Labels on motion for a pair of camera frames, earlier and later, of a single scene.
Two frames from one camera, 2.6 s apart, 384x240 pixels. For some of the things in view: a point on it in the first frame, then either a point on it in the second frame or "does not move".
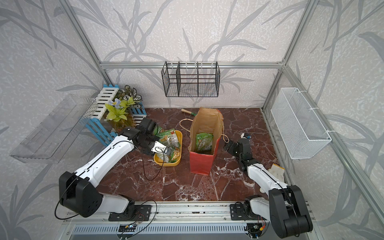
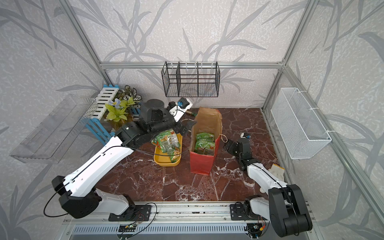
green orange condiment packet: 175,152 -> 205,138
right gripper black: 234,145 does not move
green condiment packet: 168,137 does not move
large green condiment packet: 204,143 does not move
